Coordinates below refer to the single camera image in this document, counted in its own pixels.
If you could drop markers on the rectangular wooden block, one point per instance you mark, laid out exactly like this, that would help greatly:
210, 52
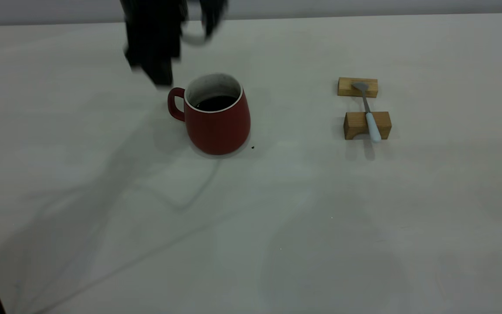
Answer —
345, 87

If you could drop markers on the red ceramic cup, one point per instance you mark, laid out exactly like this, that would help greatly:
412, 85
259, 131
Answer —
218, 131

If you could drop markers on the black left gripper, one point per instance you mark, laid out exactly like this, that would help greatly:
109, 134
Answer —
155, 24

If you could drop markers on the arched wooden block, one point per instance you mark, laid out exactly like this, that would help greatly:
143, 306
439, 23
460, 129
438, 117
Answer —
355, 122

